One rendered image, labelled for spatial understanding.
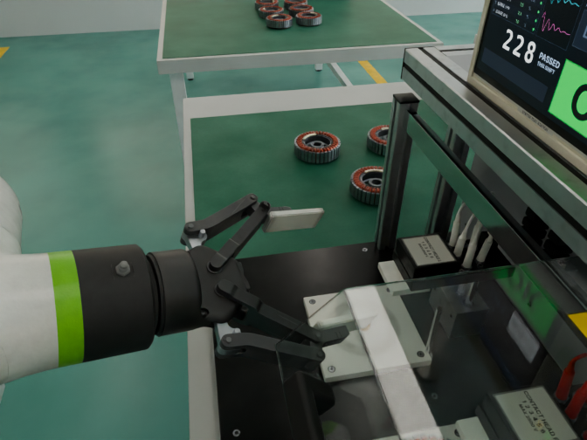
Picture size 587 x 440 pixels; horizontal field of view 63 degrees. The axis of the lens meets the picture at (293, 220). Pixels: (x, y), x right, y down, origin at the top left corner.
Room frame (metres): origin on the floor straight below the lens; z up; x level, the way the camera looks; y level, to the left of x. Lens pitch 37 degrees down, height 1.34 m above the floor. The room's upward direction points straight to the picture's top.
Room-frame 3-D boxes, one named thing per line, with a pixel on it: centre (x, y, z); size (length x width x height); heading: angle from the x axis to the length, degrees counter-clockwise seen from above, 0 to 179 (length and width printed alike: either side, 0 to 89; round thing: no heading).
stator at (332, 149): (1.04, -0.06, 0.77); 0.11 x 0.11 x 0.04
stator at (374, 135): (1.07, -0.24, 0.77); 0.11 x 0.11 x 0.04
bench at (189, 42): (2.72, 0.12, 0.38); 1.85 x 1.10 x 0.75; 11
